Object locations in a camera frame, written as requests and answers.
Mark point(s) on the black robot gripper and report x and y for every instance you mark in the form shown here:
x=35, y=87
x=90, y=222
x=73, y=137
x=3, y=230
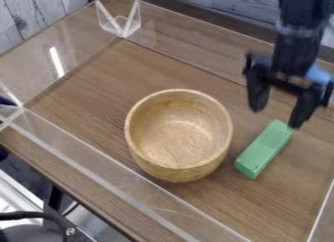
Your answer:
x=292, y=70

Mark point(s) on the green rectangular block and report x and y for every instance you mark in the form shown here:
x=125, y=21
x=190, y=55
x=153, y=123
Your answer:
x=262, y=150

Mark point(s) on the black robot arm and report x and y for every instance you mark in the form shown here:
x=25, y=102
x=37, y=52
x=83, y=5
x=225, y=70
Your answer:
x=304, y=15

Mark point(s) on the brown wooden bowl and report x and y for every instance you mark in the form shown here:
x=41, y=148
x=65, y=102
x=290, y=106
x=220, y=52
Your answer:
x=180, y=131

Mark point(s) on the clear acrylic tray walls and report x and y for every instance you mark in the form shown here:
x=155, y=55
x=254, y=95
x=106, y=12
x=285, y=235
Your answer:
x=77, y=77

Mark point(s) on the black table leg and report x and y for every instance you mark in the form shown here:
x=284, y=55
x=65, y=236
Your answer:
x=55, y=198

